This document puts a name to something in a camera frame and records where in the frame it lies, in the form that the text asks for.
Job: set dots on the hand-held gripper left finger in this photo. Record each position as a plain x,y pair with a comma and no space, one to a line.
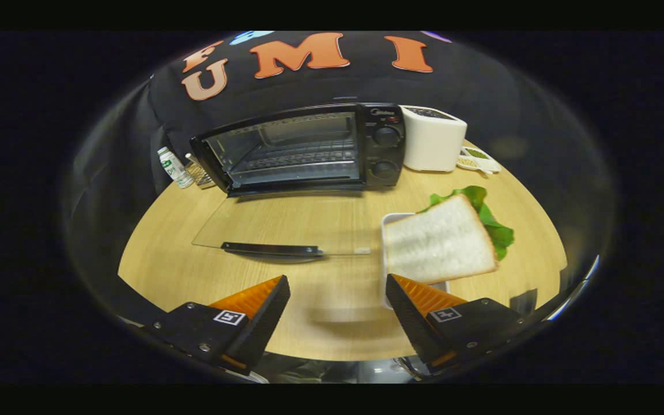
260,325

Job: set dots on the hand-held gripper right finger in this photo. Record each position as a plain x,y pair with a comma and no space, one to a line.
410,323

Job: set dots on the white bread lettuce sandwich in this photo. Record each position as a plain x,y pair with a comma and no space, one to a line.
441,242

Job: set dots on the black toaster oven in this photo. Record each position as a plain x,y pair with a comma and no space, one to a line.
387,157

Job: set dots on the white pop-up toaster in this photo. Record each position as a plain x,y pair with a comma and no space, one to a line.
433,144

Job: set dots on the white plastic tray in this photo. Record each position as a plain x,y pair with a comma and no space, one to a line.
393,218

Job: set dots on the white divided dish of beans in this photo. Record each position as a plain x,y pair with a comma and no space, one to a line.
479,163

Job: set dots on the small white green-label bottle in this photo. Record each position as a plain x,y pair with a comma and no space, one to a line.
175,170

